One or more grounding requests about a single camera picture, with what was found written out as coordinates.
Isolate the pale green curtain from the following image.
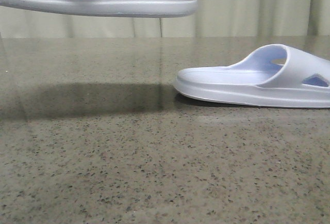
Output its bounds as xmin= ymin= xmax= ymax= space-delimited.
xmin=1 ymin=0 xmax=329 ymax=38

